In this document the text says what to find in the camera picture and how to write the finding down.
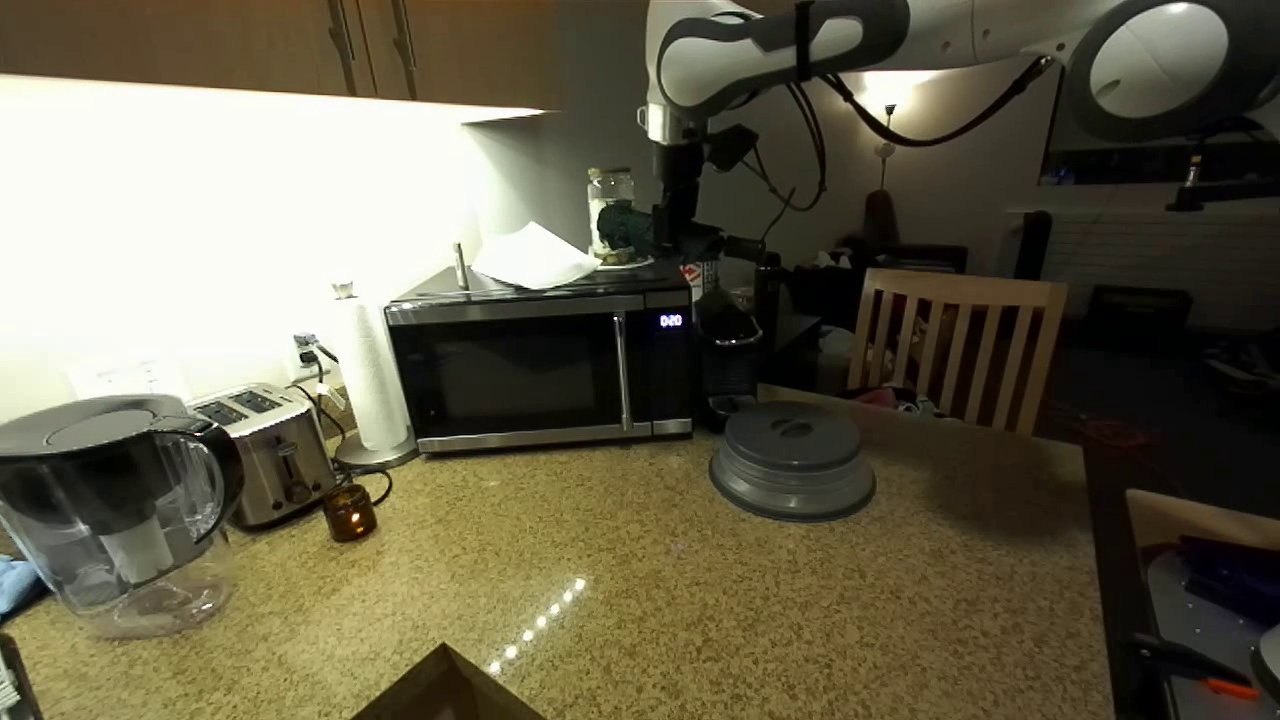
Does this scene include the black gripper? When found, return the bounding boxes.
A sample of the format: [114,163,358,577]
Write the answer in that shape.
[648,139,723,264]

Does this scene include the glass jar with label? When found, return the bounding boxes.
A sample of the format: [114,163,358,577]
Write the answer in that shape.
[582,163,641,269]

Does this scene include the black coffee machine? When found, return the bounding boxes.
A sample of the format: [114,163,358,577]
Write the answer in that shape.
[693,236,828,432]

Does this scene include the white paper sheet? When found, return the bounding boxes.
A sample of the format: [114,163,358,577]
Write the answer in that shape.
[466,221,604,295]

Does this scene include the black silver microwave oven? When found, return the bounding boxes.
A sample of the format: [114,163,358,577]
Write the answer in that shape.
[379,252,699,459]

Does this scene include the grey round microwave cover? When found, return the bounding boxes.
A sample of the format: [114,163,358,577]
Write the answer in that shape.
[705,399,880,523]

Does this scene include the pink red bag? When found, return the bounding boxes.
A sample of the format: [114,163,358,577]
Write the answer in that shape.
[857,342,940,418]

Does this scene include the wooden slat-back chair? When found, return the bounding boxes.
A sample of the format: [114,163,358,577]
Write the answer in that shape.
[844,264,1070,440]

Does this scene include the white paper towel roll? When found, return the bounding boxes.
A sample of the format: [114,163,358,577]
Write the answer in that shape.
[323,274,419,473]

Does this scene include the black tall speaker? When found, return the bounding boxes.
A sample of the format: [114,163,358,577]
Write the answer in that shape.
[1013,207,1055,284]

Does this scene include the small amber glass mug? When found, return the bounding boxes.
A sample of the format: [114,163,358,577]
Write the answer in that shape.
[315,464,401,547]

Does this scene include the dark low cabinet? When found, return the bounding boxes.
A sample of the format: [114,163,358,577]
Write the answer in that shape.
[1076,281,1195,351]

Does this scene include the silver two-slot toaster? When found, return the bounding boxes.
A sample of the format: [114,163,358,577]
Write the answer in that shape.
[190,378,334,530]

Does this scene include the wooden upper cabinets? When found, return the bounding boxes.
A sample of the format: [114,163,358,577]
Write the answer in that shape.
[0,0,553,110]

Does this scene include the wooden tool tray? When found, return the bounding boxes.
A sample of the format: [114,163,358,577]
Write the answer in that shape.
[1122,485,1280,720]

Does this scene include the clear water filter pitcher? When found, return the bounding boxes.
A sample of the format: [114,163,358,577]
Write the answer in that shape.
[0,393,247,638]

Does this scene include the dark blue box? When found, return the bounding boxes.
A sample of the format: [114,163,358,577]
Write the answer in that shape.
[1176,530,1280,627]

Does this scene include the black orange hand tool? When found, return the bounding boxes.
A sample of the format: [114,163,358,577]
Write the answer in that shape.
[1130,631,1263,708]

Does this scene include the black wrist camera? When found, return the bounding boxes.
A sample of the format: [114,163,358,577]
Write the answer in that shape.
[705,125,759,174]

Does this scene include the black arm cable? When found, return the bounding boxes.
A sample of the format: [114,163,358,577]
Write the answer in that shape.
[735,51,1060,221]

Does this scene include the wall outlet with plug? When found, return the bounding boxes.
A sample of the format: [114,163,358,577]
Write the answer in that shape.
[289,330,343,393]

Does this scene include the metal cabinet handle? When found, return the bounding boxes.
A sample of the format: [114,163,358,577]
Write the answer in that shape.
[323,0,358,96]

